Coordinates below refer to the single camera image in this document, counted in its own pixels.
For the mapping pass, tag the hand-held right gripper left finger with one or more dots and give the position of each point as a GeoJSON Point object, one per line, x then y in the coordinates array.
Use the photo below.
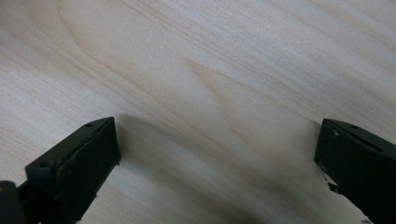
{"type": "Point", "coordinates": [79, 161]}

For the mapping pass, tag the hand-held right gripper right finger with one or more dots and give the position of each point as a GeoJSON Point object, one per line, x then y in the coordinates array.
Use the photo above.
{"type": "Point", "coordinates": [361, 165]}

